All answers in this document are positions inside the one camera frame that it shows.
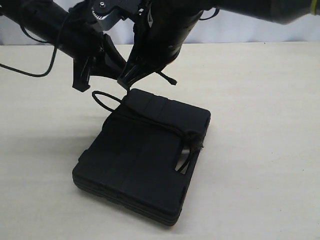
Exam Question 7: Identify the black cord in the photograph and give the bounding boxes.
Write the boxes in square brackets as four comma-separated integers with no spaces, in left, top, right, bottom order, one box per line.
[91,69,205,173]

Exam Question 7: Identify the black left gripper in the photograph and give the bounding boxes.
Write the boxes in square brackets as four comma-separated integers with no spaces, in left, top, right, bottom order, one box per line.
[67,22,127,91]

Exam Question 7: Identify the black plastic carrying case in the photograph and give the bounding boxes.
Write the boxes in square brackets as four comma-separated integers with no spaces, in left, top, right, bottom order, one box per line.
[72,88,211,226]

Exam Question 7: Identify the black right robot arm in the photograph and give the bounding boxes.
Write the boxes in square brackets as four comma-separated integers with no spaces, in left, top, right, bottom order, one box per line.
[117,0,320,89]

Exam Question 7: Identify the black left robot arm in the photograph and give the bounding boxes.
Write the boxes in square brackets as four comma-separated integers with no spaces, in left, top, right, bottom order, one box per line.
[0,0,126,92]

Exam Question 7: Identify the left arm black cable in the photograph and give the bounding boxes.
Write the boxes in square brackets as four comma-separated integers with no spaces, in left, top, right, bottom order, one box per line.
[0,7,73,78]

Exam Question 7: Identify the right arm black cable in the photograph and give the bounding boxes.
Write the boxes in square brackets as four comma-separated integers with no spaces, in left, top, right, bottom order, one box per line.
[199,7,221,21]

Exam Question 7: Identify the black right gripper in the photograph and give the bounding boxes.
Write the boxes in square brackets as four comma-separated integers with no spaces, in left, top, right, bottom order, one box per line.
[117,14,190,88]

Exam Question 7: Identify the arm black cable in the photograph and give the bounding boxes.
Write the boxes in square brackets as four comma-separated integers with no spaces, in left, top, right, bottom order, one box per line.
[199,7,221,21]
[0,7,73,78]

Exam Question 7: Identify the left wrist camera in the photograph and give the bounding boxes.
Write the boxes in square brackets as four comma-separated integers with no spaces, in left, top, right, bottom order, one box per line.
[91,0,142,31]

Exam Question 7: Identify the white backdrop curtain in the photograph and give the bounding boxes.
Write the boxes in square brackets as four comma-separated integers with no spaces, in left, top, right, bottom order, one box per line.
[0,10,320,45]

